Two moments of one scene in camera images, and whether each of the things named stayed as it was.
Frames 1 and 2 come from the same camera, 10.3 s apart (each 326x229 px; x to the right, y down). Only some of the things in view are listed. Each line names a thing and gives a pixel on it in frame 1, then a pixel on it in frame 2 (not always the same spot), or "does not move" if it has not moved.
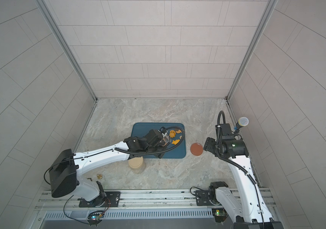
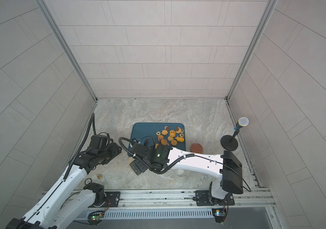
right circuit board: [220, 214] does not move
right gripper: [208, 145] -> [140, 166]
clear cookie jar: [166, 136] -> [180, 173]
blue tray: [176, 148] does not move
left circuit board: [95, 217] does not move
